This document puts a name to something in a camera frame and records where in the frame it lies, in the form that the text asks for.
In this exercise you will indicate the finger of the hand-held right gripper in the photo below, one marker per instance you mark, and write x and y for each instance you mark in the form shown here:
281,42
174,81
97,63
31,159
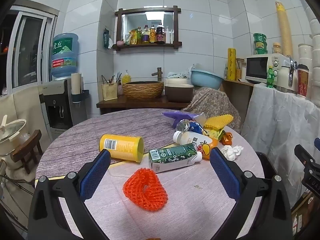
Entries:
303,155

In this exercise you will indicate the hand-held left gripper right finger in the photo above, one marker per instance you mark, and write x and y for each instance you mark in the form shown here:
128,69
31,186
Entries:
225,173

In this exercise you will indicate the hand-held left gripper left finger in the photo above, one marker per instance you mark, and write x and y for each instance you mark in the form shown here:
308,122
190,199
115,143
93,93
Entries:
96,173

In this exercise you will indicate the white tissue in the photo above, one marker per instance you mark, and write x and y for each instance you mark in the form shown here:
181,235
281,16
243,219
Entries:
231,152

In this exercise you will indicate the yellow cylindrical snack can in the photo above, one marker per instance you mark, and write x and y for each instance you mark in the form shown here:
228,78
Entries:
120,146

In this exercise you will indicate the orange foam fruit net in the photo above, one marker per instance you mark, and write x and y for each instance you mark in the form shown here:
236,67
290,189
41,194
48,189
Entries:
135,187

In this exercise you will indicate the white bottle with orange label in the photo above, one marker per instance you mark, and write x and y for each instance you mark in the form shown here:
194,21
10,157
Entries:
190,138

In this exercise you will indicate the yellow foam fruit net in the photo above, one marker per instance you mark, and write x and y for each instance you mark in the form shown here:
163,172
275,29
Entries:
217,122

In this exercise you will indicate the purple snack bag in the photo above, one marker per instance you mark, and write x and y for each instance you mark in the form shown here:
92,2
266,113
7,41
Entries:
180,116

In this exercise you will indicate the cardboard box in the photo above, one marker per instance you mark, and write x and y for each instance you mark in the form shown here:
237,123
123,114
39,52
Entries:
305,215

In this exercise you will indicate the small orange wrapper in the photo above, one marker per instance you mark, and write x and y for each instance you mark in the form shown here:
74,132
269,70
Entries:
227,138

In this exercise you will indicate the yellow green wrapper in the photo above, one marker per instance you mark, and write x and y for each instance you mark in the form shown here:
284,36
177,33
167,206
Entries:
212,133

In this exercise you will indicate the large white plastic sheet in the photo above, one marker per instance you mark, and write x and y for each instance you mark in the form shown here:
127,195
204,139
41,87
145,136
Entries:
275,120

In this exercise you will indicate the pink table cloth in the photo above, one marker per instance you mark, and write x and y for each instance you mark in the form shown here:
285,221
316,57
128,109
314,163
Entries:
190,205

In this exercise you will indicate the grey wood-grain tablecloth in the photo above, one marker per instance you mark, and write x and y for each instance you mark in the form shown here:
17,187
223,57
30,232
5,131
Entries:
100,125

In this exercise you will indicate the green drink carton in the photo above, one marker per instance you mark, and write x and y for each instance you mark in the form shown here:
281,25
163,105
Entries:
172,155

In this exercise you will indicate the blue foil snack packet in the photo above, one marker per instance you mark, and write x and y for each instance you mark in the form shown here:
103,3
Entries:
185,125

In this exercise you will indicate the floral cloth cover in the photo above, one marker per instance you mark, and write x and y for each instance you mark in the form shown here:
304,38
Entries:
212,102

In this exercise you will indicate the red paper cup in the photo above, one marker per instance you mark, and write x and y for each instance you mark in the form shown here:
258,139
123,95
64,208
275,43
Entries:
302,82

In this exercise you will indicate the small wooden stool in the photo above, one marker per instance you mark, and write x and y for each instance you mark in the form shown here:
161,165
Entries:
25,150

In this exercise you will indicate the white thermos kettle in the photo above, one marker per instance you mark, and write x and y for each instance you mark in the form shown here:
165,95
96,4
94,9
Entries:
283,78

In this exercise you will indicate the wooden cabinet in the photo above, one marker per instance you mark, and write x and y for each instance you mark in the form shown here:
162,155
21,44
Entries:
237,92

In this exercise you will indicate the wooden counter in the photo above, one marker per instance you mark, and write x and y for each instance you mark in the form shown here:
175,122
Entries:
140,103

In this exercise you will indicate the beige chopstick holder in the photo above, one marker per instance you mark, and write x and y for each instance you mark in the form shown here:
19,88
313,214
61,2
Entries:
109,92

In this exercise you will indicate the green soda bottle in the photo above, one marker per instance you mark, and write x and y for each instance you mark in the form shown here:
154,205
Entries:
270,78

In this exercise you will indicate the grey water dispenser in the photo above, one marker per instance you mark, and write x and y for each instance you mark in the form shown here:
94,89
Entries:
62,97

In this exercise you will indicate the white cup tube holder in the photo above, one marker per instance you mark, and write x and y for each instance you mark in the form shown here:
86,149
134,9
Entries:
76,85

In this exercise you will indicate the brown cooker pot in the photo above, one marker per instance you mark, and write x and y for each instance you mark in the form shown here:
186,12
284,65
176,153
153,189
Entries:
178,93

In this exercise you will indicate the pot with glass lid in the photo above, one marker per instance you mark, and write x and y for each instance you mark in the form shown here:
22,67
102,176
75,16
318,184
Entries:
11,132

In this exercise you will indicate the blue plastic basin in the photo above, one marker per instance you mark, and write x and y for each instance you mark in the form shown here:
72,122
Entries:
206,80

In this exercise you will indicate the woven sink basin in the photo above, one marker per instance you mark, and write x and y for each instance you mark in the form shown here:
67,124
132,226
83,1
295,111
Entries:
142,90

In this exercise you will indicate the bundle of chopsticks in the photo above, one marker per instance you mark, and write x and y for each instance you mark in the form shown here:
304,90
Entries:
111,78

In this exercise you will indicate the white microwave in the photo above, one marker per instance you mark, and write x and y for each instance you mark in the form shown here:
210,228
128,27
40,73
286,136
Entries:
257,67

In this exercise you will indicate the yellow soap bottle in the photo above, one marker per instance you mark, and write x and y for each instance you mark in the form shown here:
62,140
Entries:
126,78

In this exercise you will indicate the stacks of white cups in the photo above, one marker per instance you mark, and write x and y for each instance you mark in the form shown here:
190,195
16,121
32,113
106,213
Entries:
313,55

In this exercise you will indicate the cream cooker lid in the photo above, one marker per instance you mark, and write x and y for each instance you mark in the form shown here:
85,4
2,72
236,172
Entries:
177,81

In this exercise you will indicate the glass jar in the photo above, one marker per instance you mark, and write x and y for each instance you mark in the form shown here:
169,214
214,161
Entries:
240,70

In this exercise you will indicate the pale towel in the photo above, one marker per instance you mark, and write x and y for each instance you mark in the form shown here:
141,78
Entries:
178,74

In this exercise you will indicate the tall yellow box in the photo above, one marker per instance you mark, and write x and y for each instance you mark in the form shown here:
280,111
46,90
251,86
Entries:
231,63

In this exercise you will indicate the small lidded jar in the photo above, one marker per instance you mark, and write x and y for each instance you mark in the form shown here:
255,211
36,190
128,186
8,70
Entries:
276,48

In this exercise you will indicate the green instant noodle cup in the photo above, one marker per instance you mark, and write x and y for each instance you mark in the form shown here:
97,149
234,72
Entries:
260,45
261,51
260,37

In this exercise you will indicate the bamboo faucet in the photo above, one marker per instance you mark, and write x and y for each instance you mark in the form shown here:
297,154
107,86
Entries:
158,73

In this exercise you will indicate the blue water jug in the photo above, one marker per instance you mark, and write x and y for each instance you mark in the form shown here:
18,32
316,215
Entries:
65,55

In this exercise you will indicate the stack of yellow paper cups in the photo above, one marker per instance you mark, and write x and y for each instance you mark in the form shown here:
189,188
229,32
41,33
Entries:
283,27

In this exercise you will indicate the small pink bowl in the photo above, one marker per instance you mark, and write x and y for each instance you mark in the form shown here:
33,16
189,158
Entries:
120,43

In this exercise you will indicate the sliding window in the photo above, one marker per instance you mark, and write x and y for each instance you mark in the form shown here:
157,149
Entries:
30,50

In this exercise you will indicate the row of condiment bottles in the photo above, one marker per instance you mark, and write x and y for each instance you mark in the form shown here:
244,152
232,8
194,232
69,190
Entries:
160,33

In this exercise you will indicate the wall tissue holder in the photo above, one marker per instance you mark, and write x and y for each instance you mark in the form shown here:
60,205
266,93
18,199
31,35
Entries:
107,38

